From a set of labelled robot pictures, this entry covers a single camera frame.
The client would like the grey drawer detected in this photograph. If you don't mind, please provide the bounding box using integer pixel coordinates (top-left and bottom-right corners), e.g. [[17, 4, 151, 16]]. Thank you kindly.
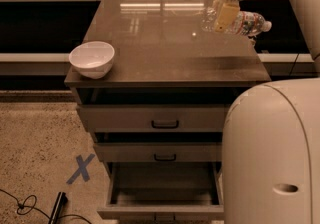
[[98, 162, 224, 222], [94, 132, 222, 162], [77, 87, 244, 133]]

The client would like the grey drawer cabinet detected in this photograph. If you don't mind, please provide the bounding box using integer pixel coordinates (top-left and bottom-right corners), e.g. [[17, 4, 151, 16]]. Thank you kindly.
[[64, 0, 272, 224]]

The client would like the top grey drawer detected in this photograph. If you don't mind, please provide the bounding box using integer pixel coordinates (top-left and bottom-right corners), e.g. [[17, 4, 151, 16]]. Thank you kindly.
[[77, 87, 244, 133]]

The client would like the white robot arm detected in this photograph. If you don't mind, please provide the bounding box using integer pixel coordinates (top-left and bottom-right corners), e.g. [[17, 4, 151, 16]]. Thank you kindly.
[[214, 0, 320, 224]]

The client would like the blue tape cross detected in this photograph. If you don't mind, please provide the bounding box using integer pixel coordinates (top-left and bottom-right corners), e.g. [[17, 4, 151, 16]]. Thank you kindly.
[[66, 154, 95, 185]]

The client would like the bottom grey drawer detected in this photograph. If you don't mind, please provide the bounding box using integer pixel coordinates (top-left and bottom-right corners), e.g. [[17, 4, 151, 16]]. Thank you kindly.
[[98, 162, 224, 222]]

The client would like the black bar device on floor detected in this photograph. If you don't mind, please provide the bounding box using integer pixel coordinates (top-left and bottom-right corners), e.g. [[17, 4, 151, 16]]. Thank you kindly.
[[48, 192, 68, 224]]

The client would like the white bowl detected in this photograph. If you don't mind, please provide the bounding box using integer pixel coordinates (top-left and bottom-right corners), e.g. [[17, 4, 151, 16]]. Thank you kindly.
[[69, 41, 115, 79]]

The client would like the middle grey drawer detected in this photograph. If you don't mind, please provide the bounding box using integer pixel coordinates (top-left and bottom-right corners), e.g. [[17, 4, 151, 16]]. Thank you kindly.
[[94, 132, 222, 162]]

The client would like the black floor cable left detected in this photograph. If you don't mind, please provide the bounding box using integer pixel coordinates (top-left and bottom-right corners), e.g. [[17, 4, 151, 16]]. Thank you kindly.
[[0, 187, 93, 224]]

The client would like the clear plastic water bottle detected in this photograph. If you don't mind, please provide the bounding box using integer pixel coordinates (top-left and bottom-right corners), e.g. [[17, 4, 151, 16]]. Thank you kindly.
[[201, 7, 272, 37]]

